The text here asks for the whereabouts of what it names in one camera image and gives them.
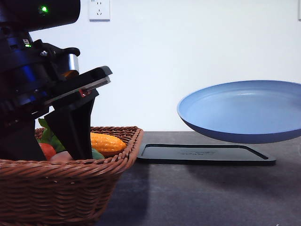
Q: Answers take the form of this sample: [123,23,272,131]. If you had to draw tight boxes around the dark green plastic tray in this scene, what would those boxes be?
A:
[137,144,276,165]

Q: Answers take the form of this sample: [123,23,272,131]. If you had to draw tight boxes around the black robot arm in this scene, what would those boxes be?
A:
[0,0,112,161]

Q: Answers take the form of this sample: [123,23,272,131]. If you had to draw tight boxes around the brown wicker basket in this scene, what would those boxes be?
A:
[0,126,143,226]

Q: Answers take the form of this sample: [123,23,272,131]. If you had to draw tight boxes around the light blue round plate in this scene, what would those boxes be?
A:
[177,80,301,143]

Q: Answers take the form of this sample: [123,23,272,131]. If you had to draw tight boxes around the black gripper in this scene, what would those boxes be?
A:
[0,41,112,160]

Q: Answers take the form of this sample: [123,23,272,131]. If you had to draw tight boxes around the green toy leafy vegetable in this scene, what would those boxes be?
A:
[37,118,66,153]

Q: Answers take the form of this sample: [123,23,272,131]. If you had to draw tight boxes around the white wall power socket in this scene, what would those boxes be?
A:
[89,0,111,22]

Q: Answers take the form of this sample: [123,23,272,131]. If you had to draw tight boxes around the brown egg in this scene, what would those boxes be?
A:
[50,151,74,161]

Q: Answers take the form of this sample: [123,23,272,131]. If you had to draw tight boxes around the yellow toy corn cob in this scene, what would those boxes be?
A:
[90,132,127,152]

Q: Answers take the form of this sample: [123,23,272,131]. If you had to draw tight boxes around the red toy tomato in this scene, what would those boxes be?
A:
[39,143,56,161]

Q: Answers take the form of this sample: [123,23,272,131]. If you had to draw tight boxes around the green toy cucumber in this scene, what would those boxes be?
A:
[91,148,105,160]

